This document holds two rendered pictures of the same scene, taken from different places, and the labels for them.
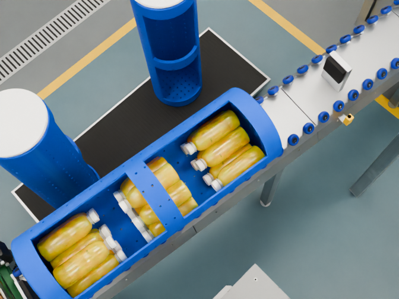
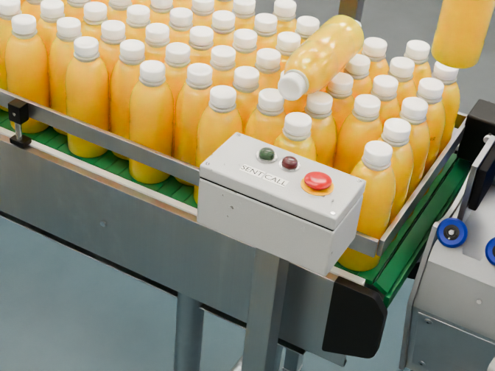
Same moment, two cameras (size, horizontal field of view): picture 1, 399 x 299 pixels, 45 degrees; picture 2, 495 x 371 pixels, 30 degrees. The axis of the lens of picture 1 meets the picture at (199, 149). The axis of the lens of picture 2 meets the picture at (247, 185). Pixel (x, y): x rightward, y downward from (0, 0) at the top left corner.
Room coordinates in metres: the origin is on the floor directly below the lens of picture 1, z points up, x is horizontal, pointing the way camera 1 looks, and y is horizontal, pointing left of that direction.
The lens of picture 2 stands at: (-0.74, -0.18, 1.81)
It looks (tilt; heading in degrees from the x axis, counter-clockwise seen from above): 37 degrees down; 57
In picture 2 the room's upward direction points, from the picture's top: 6 degrees clockwise
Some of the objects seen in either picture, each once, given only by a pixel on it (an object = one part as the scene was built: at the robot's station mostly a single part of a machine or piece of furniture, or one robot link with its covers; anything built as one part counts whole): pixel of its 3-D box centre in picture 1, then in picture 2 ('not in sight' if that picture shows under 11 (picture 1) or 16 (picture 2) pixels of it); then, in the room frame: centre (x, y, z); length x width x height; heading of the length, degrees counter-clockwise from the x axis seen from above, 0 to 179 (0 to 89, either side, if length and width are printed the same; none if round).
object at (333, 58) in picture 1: (334, 73); not in sight; (0.89, -0.54, 1.00); 0.10 x 0.04 x 0.15; 31
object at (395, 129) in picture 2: not in sight; (396, 129); (0.05, 0.66, 1.09); 0.04 x 0.04 x 0.02
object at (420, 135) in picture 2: not in sight; (402, 162); (0.12, 0.69, 0.99); 0.07 x 0.07 x 0.19
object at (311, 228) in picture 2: not in sight; (279, 201); (-0.16, 0.63, 1.05); 0.20 x 0.10 x 0.10; 121
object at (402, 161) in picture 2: not in sight; (384, 185); (0.05, 0.66, 0.99); 0.07 x 0.07 x 0.19
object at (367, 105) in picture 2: not in sight; (367, 105); (0.05, 0.73, 1.09); 0.04 x 0.04 x 0.02
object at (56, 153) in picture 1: (50, 162); not in sight; (0.81, 0.68, 0.59); 0.28 x 0.28 x 0.88
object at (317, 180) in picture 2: not in sight; (317, 181); (-0.13, 0.58, 1.11); 0.04 x 0.04 x 0.01
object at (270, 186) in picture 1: (271, 184); not in sight; (0.68, -0.33, 0.31); 0.06 x 0.06 x 0.63; 31
